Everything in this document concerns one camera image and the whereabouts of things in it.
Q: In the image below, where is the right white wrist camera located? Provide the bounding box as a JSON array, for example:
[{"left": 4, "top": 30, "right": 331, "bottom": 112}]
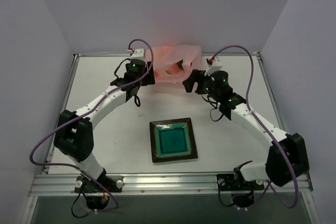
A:
[{"left": 205, "top": 56, "right": 223, "bottom": 76}]

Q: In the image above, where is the aluminium front rail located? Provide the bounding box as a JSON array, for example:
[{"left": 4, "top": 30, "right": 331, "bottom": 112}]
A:
[{"left": 28, "top": 170, "right": 313, "bottom": 196}]

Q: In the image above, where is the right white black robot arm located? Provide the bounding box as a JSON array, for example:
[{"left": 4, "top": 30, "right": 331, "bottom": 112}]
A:
[{"left": 183, "top": 70, "right": 309, "bottom": 187}]

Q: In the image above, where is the pink plastic bag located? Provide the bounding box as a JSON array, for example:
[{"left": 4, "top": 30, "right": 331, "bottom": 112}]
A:
[{"left": 152, "top": 45, "right": 202, "bottom": 83}]

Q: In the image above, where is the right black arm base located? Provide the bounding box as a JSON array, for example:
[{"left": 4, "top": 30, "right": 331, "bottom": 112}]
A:
[{"left": 216, "top": 173, "right": 265, "bottom": 211}]

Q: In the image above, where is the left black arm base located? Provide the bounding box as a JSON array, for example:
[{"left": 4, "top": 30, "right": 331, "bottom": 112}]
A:
[{"left": 74, "top": 175, "right": 124, "bottom": 212}]

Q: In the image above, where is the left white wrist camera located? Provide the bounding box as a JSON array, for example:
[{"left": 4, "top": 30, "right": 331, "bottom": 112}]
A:
[{"left": 130, "top": 48, "right": 146, "bottom": 62}]

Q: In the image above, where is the square green black plate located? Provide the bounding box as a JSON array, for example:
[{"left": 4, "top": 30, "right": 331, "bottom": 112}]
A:
[{"left": 149, "top": 118, "right": 198, "bottom": 163}]

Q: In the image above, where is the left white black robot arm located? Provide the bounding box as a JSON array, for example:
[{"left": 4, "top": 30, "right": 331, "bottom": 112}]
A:
[{"left": 54, "top": 59, "right": 155, "bottom": 184}]

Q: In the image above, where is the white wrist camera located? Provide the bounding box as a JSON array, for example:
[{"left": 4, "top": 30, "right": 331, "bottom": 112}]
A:
[
  {"left": 130, "top": 48, "right": 146, "bottom": 62},
  {"left": 205, "top": 56, "right": 223, "bottom": 76}
]

